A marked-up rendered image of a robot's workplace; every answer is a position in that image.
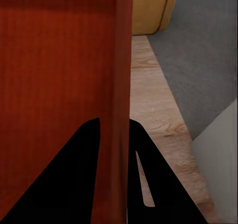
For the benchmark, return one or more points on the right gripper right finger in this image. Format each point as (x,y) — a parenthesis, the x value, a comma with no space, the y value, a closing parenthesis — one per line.
(173,205)

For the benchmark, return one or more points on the door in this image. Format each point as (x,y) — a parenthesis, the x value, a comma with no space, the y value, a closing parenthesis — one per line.
(150,15)

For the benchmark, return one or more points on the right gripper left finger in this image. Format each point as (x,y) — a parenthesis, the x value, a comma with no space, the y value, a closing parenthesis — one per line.
(63,193)

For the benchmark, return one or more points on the storage box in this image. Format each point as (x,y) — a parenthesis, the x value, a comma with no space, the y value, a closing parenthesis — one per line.
(62,64)

